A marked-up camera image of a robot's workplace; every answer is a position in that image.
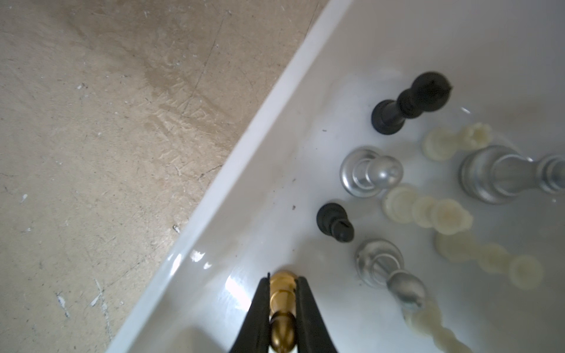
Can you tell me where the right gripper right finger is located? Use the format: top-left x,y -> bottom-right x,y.
295,277 -> 338,353

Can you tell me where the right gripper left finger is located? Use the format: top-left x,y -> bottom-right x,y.
229,274 -> 270,353

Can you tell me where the gold bishop chess piece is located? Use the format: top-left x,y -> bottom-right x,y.
269,271 -> 297,352

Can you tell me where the silver bishop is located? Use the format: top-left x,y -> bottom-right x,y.
355,239 -> 428,312

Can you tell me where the white king chess piece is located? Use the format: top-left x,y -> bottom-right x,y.
382,184 -> 474,235

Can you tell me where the white plastic storage box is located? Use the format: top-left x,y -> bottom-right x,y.
110,1 -> 564,352

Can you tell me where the white rook chess piece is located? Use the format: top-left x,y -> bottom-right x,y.
422,123 -> 493,161

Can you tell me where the silver bishop chess piece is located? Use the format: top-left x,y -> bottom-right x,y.
458,145 -> 564,204

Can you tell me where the black chess piece front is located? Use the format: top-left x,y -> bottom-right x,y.
371,71 -> 453,135

